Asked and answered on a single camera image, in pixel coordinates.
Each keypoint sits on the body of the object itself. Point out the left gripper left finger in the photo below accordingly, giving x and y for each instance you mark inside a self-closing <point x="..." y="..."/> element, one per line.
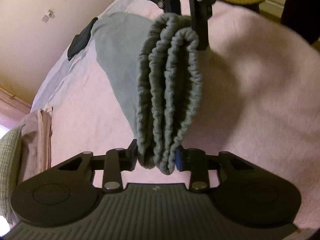
<point x="116" y="161"/>

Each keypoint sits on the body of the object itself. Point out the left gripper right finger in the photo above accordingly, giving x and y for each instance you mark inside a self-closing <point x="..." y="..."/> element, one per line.
<point x="194" y="161"/>

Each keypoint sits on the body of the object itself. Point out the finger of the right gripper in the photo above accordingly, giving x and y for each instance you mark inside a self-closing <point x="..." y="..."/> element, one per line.
<point x="170" y="6"/>
<point x="200" y="12"/>

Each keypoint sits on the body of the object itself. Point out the grey-green sweatpants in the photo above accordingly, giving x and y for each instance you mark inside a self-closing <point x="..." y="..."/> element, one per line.
<point x="153" y="69"/>

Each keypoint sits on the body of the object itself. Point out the beige folded blanket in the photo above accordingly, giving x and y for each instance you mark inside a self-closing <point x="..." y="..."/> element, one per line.
<point x="36" y="143"/>

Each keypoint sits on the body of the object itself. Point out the folded dark green garment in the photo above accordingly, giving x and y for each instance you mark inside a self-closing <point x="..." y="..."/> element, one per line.
<point x="80" y="40"/>

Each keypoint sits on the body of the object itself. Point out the green knitted cushion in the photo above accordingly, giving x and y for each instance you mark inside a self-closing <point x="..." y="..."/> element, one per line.
<point x="10" y="166"/>

